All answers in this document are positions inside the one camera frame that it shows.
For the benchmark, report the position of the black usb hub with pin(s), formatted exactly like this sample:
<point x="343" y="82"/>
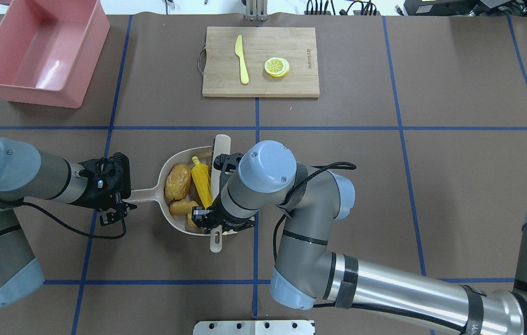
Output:
<point x="354" y="7"/>

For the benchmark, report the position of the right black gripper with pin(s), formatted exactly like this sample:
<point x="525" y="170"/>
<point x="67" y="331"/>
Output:
<point x="230" y="223"/>

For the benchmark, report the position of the pink plastic bin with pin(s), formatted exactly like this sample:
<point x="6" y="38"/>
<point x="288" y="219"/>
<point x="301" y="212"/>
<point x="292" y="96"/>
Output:
<point x="49" y="50"/>

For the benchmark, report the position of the white camera pole base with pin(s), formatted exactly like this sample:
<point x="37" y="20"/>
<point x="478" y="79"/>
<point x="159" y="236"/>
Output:
<point x="256" y="327"/>

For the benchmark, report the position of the aluminium frame post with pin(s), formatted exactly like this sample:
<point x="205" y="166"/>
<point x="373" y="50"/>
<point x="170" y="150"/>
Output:
<point x="256" y="10"/>

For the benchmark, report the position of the yellow toy corn cob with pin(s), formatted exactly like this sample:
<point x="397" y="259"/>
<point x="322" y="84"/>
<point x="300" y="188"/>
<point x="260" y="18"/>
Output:
<point x="201" y="178"/>

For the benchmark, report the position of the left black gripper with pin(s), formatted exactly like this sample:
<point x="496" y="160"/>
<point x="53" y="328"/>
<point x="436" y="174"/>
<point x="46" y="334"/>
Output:
<point x="90" y="197"/>

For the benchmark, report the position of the yellow plastic knife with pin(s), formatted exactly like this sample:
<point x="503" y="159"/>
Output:
<point x="239" y="52"/>

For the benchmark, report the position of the orange toy ginger root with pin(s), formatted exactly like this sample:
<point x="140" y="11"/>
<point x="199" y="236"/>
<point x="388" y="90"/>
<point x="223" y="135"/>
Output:
<point x="184" y="208"/>

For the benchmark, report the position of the bamboo cutting board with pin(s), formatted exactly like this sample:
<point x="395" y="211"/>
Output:
<point x="298" y="45"/>

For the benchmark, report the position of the brown toy potato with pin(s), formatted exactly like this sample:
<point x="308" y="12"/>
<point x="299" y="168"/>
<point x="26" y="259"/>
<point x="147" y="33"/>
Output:
<point x="178" y="181"/>

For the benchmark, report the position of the beige hand brush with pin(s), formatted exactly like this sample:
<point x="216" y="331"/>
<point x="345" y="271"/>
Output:
<point x="221" y="145"/>

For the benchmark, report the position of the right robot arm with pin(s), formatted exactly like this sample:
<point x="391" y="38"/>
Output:
<point x="449" y="253"/>

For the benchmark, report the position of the yellow lemon slice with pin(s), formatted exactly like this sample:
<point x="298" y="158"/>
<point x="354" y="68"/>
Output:
<point x="277" y="67"/>

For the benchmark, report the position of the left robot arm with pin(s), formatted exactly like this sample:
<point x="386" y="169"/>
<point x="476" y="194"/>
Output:
<point x="25" y="172"/>

